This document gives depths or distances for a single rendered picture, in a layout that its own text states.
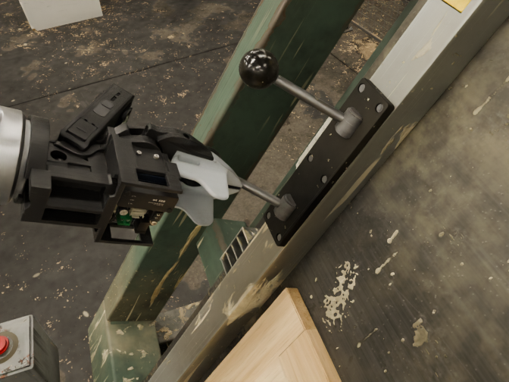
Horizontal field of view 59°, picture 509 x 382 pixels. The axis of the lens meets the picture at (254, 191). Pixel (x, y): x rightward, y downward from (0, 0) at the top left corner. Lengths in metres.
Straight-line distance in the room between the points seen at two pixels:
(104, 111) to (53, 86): 3.05
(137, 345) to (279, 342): 0.51
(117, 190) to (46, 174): 0.05
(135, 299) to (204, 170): 0.57
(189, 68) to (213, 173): 2.99
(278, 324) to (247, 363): 0.08
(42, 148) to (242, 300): 0.32
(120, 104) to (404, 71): 0.27
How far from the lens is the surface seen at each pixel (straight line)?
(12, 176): 0.36
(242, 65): 0.42
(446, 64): 0.44
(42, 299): 2.24
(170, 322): 1.12
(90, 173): 0.38
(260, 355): 0.59
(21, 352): 1.02
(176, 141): 0.42
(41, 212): 0.37
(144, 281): 0.92
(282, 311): 0.55
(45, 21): 4.24
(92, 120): 0.42
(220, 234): 0.79
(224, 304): 0.61
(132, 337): 1.02
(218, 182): 0.43
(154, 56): 3.60
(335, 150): 0.46
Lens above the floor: 1.77
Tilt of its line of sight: 47 degrees down
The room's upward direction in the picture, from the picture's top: straight up
